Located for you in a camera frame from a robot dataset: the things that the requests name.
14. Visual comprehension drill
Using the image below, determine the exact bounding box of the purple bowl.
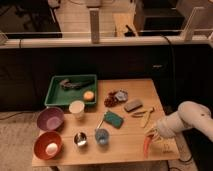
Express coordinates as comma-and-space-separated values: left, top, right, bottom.
37, 107, 64, 131

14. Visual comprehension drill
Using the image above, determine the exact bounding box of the white angled bracket right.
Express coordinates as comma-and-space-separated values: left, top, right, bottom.
180, 7, 204, 41

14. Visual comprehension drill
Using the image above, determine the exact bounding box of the teal sponge block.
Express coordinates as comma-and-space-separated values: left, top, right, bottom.
104, 111, 123, 129

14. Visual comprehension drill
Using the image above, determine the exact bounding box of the dark toy in tray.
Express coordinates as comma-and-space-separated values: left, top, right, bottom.
59, 79, 94, 90

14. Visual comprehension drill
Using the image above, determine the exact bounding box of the white paper cup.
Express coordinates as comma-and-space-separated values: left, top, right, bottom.
69, 100, 85, 119

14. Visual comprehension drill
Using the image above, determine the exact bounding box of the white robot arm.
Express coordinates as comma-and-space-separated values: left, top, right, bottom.
146, 101, 213, 142

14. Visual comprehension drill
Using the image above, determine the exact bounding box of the small metal cup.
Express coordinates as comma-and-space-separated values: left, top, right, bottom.
74, 132, 87, 147

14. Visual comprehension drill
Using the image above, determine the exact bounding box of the wooden spoon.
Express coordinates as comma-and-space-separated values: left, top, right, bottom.
140, 107, 155, 128

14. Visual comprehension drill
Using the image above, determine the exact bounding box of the blue grey round object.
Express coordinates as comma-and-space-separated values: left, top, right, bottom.
115, 90, 128, 102

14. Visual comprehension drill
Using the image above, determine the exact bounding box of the green plastic tray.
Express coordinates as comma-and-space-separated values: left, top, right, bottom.
44, 74, 97, 107

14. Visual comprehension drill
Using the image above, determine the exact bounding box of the black object on far table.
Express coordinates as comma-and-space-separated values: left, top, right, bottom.
124, 25, 136, 37

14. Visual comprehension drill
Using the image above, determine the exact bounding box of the red bowl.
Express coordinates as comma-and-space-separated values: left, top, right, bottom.
34, 131, 62, 160

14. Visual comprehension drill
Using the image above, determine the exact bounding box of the orange ball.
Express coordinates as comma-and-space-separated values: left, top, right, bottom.
83, 91, 95, 101

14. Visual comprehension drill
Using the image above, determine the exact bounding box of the white egg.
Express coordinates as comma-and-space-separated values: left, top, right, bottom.
46, 143, 58, 155

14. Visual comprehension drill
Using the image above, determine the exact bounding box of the blue plastic cup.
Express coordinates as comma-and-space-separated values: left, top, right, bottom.
95, 129, 109, 145

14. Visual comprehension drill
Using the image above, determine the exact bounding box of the small wooden utensil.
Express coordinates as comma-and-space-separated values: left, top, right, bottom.
131, 111, 146, 118

